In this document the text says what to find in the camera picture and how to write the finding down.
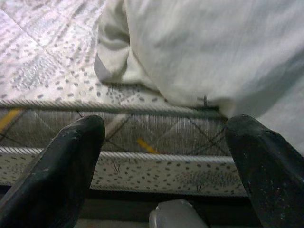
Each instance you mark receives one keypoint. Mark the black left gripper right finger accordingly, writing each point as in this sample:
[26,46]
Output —
[268,180]

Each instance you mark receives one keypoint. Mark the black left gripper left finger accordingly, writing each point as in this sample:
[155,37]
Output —
[52,180]

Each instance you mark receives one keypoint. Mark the grey robot left leg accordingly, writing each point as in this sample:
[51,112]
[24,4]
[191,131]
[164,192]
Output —
[175,213]

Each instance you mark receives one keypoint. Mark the white quilted mattress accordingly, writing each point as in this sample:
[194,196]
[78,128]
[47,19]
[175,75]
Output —
[47,59]

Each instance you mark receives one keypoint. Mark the white pillow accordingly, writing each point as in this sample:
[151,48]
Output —
[202,47]

